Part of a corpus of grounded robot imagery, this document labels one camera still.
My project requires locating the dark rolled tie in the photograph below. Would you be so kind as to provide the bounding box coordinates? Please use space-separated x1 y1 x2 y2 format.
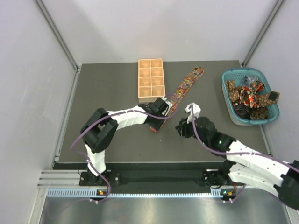
233 104 250 120

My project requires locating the grey slotted cable duct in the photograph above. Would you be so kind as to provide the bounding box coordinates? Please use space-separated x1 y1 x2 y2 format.
47 188 236 199

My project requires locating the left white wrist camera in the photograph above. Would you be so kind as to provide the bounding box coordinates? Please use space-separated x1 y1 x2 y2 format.
162 96 173 117

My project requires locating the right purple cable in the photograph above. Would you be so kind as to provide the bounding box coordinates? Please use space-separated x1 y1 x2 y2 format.
189 104 299 203

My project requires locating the wooden eight-compartment box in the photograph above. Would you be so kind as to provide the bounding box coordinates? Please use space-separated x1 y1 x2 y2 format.
138 58 166 103

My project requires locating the purple cable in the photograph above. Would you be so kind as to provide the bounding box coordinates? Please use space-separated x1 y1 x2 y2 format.
70 93 180 203
189 104 299 203

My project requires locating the blue grey tie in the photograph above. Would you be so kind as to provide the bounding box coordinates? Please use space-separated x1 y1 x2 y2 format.
241 76 259 86

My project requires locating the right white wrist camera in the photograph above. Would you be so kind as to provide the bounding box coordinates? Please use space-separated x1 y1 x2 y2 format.
185 103 201 124

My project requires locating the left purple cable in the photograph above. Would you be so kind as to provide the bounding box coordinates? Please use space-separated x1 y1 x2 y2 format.
70 93 180 203

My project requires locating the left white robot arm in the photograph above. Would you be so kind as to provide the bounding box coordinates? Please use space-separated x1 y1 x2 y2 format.
80 97 173 185

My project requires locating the colourful banana print tie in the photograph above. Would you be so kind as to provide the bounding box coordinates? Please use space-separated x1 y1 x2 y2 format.
149 67 206 133

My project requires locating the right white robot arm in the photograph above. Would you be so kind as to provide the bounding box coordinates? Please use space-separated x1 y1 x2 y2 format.
175 117 299 210

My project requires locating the teal plastic basket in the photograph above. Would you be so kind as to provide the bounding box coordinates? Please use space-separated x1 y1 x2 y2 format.
222 68 279 126

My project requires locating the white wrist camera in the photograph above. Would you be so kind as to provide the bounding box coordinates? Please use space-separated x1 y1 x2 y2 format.
185 103 201 124
162 96 173 117

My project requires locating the red floral tie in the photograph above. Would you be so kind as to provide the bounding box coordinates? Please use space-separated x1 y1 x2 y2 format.
239 81 265 108

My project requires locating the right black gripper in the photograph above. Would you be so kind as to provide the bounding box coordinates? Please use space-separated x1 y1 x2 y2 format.
176 113 209 146

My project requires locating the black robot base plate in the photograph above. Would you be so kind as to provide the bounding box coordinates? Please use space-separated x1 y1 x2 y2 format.
79 161 234 194

